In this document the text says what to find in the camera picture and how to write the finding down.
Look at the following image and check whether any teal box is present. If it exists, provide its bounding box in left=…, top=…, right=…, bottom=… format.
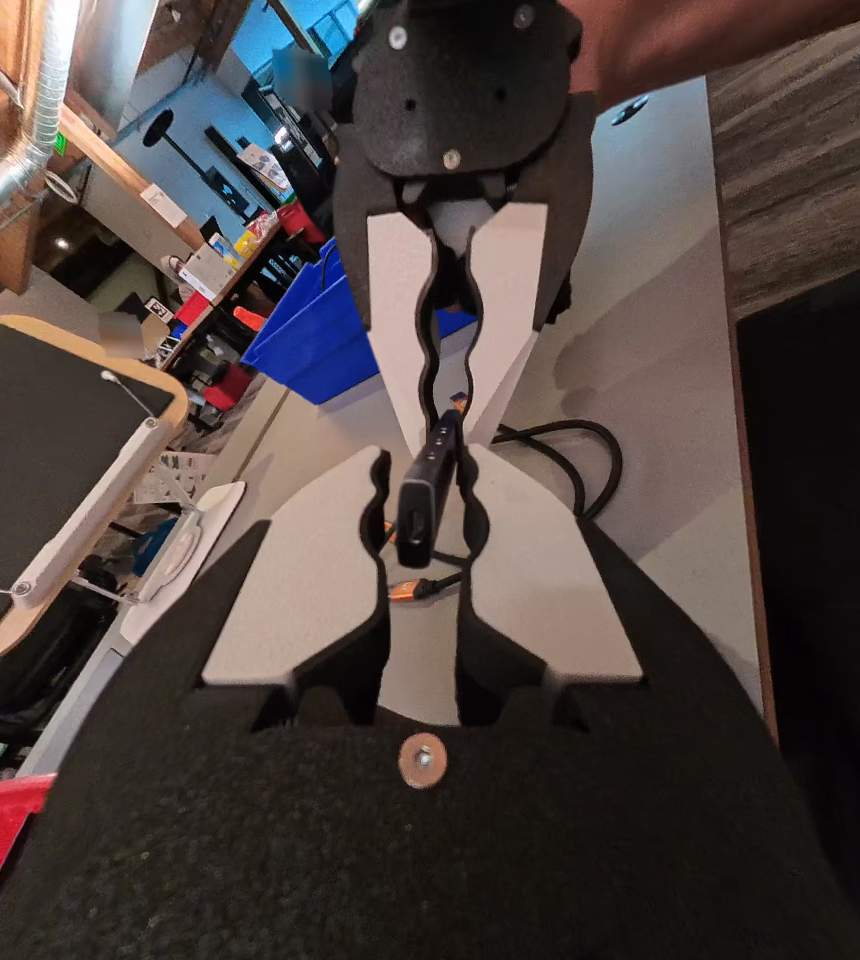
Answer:
left=130, top=517, right=176, bottom=579

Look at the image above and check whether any silver ventilation duct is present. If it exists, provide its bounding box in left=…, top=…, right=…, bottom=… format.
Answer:
left=0, top=0, right=82, bottom=256

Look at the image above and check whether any printed paper sheet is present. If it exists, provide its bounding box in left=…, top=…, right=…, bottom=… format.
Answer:
left=133, top=450, right=209, bottom=507

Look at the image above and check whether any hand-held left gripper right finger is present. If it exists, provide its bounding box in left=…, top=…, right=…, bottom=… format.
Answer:
left=456, top=442, right=646, bottom=685

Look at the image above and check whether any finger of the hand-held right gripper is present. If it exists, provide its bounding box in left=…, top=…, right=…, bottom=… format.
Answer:
left=466, top=202, right=551, bottom=445
left=366, top=212, right=440, bottom=460

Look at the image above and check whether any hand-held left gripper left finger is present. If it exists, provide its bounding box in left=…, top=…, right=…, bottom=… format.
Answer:
left=201, top=446, right=393, bottom=687

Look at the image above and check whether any white board bracket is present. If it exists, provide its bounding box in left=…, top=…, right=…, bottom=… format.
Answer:
left=11, top=416, right=164, bottom=607

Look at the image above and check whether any black floor mat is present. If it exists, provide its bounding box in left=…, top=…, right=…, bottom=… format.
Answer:
left=736, top=247, right=860, bottom=960

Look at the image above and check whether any white cardboard box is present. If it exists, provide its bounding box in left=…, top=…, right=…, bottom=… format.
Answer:
left=178, top=243, right=239, bottom=297

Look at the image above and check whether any person's right forearm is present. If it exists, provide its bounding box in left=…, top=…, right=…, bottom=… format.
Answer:
left=556, top=0, right=860, bottom=114

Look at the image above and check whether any black round floor stand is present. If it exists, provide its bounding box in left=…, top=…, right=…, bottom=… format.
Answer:
left=141, top=108, right=224, bottom=204

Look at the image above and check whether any blue plastic bin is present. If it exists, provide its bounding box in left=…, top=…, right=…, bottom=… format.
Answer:
left=241, top=238, right=479, bottom=408

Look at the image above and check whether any dark grey USB adapter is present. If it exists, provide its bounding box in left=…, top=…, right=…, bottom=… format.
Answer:
left=396, top=408, right=467, bottom=569

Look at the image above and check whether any black cable with orange plugs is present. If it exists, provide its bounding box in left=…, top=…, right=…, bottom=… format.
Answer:
left=383, top=388, right=623, bottom=607

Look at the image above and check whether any grey desk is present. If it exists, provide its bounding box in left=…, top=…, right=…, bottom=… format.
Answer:
left=13, top=75, right=776, bottom=781

